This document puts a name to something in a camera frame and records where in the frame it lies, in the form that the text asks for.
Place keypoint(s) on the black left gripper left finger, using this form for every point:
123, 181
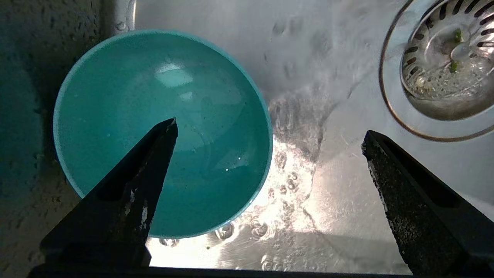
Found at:
115, 216

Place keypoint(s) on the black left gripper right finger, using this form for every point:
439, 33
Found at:
432, 224

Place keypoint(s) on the teal bowl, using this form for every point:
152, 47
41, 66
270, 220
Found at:
135, 96

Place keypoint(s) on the metal sink drain strainer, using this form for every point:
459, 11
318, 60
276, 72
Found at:
444, 77

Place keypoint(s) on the stainless steel sink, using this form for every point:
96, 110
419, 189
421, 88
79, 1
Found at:
328, 58

